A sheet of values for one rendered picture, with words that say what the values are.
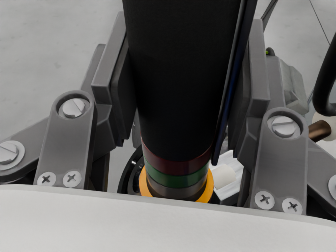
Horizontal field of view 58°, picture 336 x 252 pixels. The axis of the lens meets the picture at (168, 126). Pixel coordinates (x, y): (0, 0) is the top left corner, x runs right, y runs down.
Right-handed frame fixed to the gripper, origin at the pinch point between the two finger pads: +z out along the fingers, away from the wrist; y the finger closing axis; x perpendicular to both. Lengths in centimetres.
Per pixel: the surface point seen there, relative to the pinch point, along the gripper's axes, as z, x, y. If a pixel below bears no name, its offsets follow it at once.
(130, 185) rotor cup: 8.9, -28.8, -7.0
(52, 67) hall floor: 153, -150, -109
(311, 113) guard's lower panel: 117, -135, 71
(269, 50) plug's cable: 48, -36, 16
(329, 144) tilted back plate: 23.6, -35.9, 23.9
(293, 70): 40, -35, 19
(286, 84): 34, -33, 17
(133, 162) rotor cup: 12.6, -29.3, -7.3
